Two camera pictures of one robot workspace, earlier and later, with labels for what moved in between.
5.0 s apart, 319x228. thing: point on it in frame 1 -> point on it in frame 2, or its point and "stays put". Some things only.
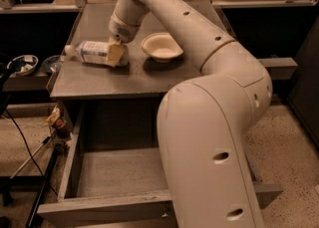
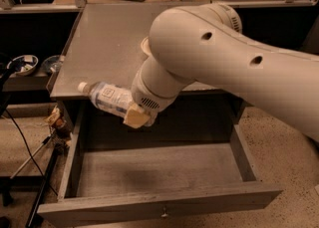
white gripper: [122, 31] -> [149, 98]
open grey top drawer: [115, 174] stays put
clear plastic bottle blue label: [90, 52] -> [109, 97]
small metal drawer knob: [164, 212] stays put
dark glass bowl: [52, 63] stays put
